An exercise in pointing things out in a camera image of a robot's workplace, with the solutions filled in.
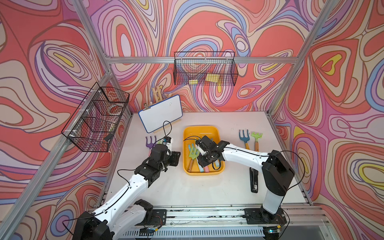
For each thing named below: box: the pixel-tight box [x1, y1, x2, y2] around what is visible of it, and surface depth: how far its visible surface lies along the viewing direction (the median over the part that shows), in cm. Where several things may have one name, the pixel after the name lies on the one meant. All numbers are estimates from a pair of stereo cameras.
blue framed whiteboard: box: [138, 95, 183, 133], surface depth 94 cm
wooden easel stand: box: [152, 86, 163, 103], surface depth 93 cm
